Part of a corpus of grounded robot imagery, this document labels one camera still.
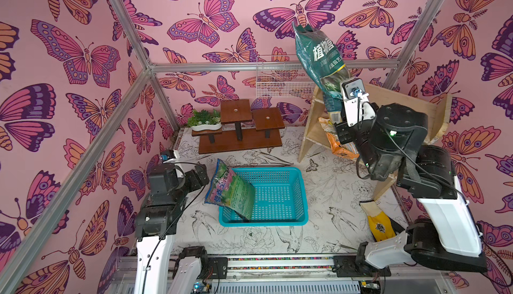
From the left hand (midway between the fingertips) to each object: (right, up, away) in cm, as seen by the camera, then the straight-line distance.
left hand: (196, 167), depth 69 cm
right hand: (+43, +18, -22) cm, 52 cm away
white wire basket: (+35, +40, +36) cm, 64 cm away
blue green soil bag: (+9, -10, +10) cm, 16 cm away
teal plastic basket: (+32, -17, +23) cm, 43 cm away
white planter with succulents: (-4, +20, +25) cm, 32 cm away
